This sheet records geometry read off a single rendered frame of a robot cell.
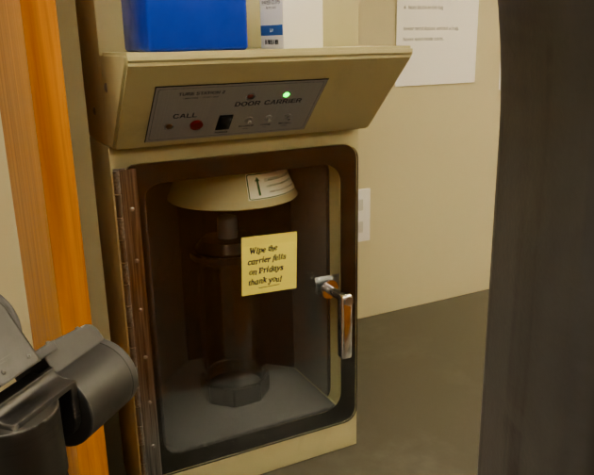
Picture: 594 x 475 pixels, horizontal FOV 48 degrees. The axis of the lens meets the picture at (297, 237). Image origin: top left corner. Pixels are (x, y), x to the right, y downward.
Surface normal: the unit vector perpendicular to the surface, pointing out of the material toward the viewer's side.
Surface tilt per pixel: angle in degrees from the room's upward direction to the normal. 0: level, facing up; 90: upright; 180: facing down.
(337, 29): 90
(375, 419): 0
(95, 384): 52
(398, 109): 90
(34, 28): 90
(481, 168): 90
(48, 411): 1
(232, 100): 135
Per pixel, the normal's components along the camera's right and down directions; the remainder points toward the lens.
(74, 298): 0.45, 0.24
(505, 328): -0.99, 0.05
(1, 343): 0.78, -0.46
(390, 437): -0.02, -0.96
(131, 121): 0.33, 0.85
